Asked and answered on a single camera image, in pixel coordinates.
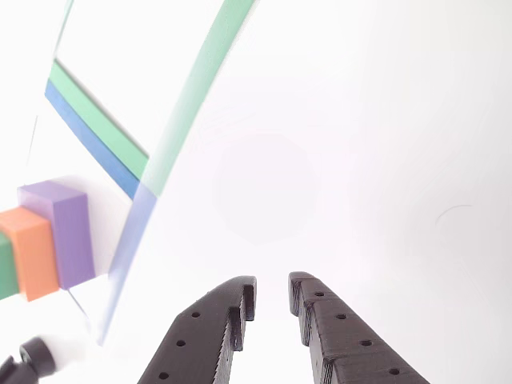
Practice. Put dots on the purple block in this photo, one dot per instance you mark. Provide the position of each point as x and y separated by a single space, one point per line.
70 236

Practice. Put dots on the orange block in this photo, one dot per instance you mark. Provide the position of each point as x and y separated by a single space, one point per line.
32 256

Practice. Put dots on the green block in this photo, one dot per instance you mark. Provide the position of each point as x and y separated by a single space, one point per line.
7 268

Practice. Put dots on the blue tape square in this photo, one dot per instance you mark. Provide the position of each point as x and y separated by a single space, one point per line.
120 256

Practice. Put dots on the green tape square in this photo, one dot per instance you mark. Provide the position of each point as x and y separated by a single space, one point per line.
188 100

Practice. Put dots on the black camera tripod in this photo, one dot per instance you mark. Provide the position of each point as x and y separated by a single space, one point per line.
28 360

